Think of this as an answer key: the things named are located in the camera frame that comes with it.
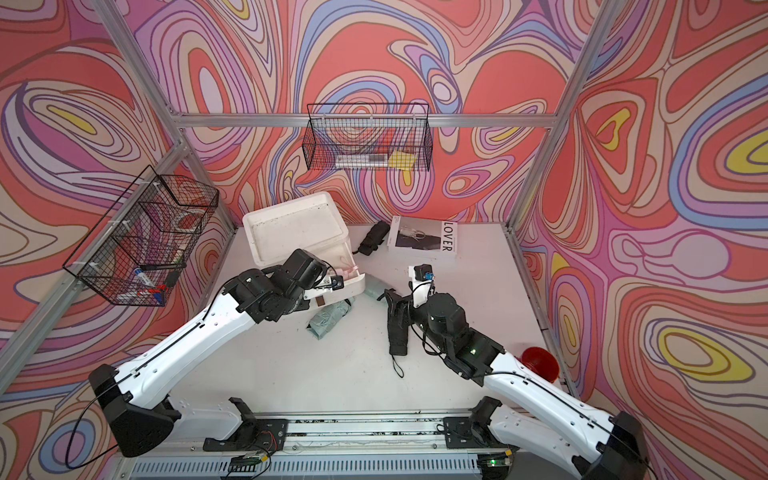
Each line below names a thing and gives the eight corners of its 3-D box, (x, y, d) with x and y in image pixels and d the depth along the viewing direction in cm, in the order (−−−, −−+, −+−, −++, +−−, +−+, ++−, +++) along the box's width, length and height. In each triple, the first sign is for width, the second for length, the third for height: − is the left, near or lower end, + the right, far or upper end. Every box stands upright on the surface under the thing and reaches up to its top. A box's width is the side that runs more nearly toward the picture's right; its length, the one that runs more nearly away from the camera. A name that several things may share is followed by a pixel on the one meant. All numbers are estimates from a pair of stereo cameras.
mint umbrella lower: (306, 330, 93) (303, 323, 90) (342, 296, 101) (340, 288, 98) (320, 342, 91) (317, 335, 87) (355, 305, 99) (354, 298, 95)
